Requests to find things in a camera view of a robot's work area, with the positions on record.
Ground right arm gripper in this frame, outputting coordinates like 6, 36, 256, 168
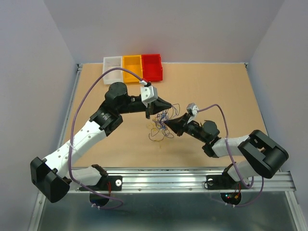
164, 112, 207, 143

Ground coloured wire bundle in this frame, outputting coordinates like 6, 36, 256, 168
145, 103, 181, 145

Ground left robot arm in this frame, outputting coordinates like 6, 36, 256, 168
30, 82, 172, 203

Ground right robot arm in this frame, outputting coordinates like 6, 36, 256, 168
165, 113, 289, 190

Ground red plastic bin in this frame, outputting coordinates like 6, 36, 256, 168
141, 54, 163, 82

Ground yellow plastic bin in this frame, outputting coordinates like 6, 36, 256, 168
122, 55, 143, 84

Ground white plastic bin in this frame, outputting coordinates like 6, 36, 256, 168
103, 56, 123, 85

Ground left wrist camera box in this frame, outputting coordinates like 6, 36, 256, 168
140, 81, 158, 107

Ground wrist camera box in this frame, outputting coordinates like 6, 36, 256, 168
140, 81, 158, 107
186, 103, 199, 123

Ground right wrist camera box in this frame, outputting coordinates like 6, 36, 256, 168
186, 103, 199, 123

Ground aluminium mounting rail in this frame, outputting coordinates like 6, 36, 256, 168
38, 166, 296, 194

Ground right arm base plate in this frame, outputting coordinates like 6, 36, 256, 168
204, 174, 245, 190

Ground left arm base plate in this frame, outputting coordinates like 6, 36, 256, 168
88, 175, 123, 192

